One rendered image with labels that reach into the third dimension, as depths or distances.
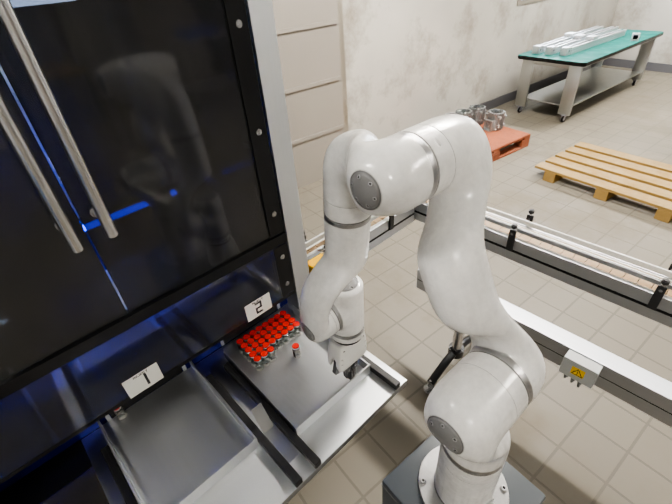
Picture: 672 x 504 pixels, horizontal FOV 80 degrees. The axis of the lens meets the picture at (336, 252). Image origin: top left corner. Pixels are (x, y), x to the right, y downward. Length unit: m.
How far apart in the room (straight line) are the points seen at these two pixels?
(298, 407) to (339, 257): 0.49
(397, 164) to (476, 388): 0.36
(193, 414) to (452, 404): 0.73
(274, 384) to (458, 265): 0.73
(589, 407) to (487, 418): 1.75
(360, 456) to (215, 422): 1.01
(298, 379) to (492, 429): 0.63
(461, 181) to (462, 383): 0.30
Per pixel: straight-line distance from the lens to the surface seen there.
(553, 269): 1.61
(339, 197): 0.69
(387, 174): 0.49
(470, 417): 0.65
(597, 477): 2.20
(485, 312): 0.62
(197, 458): 1.12
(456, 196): 0.60
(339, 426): 1.08
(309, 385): 1.15
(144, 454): 1.18
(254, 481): 1.06
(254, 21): 0.95
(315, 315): 0.82
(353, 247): 0.75
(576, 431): 2.29
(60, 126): 0.76
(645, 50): 7.55
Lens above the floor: 1.82
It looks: 36 degrees down
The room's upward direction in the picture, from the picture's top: 5 degrees counter-clockwise
